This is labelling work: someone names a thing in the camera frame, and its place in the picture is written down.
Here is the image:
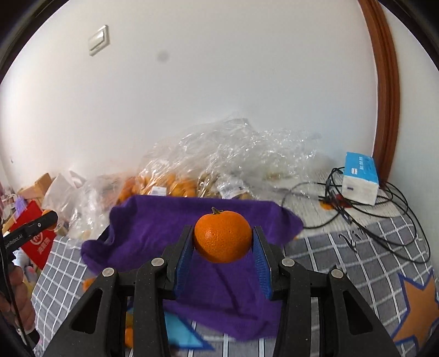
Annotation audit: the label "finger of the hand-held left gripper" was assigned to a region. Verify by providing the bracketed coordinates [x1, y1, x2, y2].
[9, 211, 58, 246]

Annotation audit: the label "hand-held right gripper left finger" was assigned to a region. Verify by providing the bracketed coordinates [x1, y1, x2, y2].
[40, 225, 196, 357]

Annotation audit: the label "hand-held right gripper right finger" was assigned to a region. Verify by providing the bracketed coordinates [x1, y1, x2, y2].
[252, 225, 402, 357]

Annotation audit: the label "deep orange mandarin with stem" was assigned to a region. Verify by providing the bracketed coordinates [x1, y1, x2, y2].
[194, 207, 253, 264]

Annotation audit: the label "clear bag of tan fruits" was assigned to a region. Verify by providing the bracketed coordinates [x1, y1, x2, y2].
[195, 113, 331, 201]

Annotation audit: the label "person's left hand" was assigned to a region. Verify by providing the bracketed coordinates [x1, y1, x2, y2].
[0, 264, 35, 332]

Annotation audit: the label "red box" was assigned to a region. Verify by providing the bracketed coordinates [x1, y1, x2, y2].
[9, 200, 57, 270]

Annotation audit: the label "white plastic bag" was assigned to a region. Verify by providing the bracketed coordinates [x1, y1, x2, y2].
[43, 171, 88, 220]

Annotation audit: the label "cardboard box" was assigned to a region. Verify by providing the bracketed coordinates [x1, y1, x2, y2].
[17, 173, 55, 207]

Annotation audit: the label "purple cloth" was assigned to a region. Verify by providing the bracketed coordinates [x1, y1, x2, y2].
[80, 194, 304, 342]

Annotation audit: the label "grey checked bed sheet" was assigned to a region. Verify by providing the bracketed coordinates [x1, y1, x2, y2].
[31, 178, 436, 357]

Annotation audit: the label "clear bag of oranges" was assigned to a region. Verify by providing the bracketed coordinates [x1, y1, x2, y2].
[67, 173, 141, 241]

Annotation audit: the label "clear bag of kumquats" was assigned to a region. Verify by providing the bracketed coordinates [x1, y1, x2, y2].
[135, 137, 203, 200]

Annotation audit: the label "blue and white tissue pack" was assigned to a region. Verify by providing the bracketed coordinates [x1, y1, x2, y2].
[341, 152, 380, 206]

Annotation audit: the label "black cables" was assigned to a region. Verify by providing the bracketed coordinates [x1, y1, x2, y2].
[281, 166, 431, 263]

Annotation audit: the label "white wall switch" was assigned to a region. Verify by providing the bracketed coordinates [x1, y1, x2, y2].
[87, 25, 111, 57]

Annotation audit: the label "brown wooden door frame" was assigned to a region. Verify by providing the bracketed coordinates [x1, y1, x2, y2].
[358, 0, 401, 182]

